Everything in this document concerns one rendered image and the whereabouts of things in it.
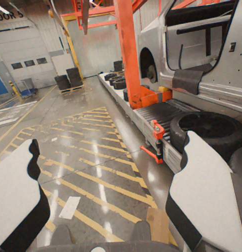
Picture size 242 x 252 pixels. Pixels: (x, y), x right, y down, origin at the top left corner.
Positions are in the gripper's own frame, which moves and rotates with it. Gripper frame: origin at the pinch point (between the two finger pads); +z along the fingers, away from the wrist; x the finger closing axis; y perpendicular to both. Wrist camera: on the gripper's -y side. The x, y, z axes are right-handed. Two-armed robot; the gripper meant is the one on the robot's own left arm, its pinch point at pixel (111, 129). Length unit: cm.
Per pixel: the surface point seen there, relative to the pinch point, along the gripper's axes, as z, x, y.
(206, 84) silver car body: 108, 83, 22
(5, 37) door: 1063, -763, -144
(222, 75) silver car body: 97, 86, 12
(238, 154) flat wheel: 58, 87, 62
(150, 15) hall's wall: 1342, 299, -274
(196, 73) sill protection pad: 124, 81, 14
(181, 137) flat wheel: 88, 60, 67
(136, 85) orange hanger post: 171, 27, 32
